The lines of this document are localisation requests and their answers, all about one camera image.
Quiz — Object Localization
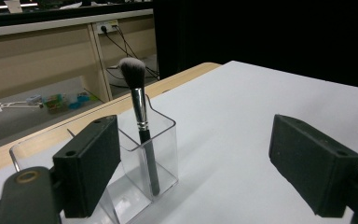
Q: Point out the beige wooden desk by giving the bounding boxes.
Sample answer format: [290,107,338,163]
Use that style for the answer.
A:
[0,8,158,105]

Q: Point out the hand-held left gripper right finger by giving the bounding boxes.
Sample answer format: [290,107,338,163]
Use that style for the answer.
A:
[268,114,358,218]

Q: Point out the dark curtain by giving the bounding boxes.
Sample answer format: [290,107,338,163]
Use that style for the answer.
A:
[152,0,358,91]

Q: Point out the clear plastic organizer box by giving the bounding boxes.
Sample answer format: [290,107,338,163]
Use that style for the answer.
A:
[8,92,180,224]

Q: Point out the black makeup brush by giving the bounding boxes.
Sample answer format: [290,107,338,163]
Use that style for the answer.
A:
[117,57,162,197]

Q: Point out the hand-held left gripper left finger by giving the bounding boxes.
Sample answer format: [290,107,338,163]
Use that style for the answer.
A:
[52,115,121,219]

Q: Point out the colourful plastic packets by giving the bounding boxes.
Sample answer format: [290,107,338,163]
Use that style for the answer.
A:
[41,91,91,114]

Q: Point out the wall power outlet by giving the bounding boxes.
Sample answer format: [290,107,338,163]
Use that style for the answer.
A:
[95,20,120,35]

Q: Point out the black hanging cables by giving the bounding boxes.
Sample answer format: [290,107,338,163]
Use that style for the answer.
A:
[100,25,160,89]

